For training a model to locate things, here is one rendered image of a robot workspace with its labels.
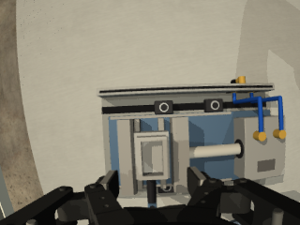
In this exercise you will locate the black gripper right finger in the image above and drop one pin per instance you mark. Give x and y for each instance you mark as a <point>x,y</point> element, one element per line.
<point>208,196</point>

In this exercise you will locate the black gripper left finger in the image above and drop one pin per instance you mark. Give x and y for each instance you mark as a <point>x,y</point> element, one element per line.
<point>104,209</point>

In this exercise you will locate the beige rectangular block with pocket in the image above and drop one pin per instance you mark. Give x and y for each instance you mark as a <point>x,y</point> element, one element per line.
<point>152,163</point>

